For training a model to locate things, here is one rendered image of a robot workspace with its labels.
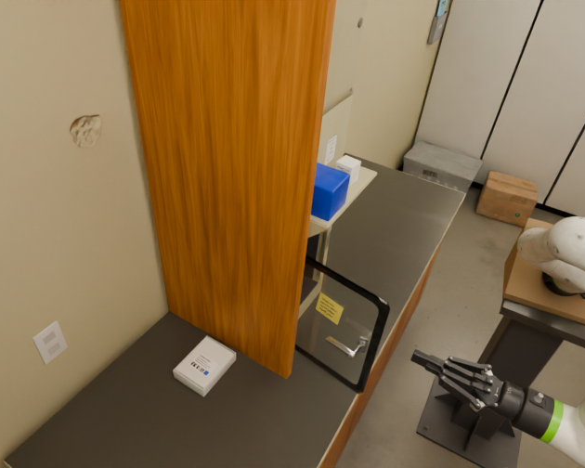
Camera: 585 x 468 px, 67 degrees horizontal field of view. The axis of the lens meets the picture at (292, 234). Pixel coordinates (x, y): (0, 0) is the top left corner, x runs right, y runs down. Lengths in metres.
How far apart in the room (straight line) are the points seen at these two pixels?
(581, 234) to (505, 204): 2.76
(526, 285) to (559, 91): 2.37
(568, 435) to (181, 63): 1.10
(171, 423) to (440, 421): 1.59
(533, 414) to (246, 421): 0.74
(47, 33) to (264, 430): 1.10
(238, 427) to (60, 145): 0.87
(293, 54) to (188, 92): 0.29
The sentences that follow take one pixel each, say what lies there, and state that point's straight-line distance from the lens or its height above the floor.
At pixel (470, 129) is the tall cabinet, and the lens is 4.24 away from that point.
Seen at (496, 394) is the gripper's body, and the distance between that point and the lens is 1.13.
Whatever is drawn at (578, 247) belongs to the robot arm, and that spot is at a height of 1.50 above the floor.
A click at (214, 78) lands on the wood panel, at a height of 1.83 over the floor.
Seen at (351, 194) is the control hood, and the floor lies 1.51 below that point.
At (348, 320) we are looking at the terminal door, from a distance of 1.20.
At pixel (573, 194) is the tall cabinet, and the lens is 4.37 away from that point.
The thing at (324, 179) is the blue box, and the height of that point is 1.60.
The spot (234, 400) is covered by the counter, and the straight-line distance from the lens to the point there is 1.42.
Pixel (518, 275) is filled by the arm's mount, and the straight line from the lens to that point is 1.93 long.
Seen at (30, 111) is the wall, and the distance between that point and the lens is 1.07.
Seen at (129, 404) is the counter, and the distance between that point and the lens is 1.46.
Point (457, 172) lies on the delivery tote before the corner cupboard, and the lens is 3.97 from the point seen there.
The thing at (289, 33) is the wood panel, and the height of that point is 1.95.
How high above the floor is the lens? 2.17
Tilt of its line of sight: 39 degrees down
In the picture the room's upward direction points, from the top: 5 degrees clockwise
